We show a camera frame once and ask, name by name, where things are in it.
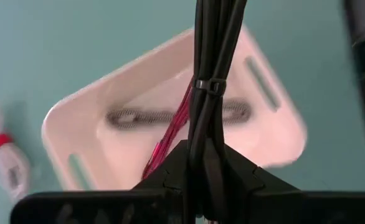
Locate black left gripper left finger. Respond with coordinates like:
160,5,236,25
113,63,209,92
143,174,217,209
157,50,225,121
9,139,191,224

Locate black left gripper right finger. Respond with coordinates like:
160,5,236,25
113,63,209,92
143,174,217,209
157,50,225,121
219,142,365,224

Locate red braided USB-C cable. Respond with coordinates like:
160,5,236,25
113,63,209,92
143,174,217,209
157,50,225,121
141,77,196,181

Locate grey braided USB-C cable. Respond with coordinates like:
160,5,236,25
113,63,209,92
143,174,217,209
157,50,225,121
105,98,252,130

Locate black USB-C cable bundle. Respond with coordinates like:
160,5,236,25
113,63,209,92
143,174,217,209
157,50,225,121
185,0,249,224

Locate white plastic bin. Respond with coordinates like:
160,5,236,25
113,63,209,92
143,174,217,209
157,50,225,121
40,24,308,191

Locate white cable with red band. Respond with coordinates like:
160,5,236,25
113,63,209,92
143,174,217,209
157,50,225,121
0,96,32,203

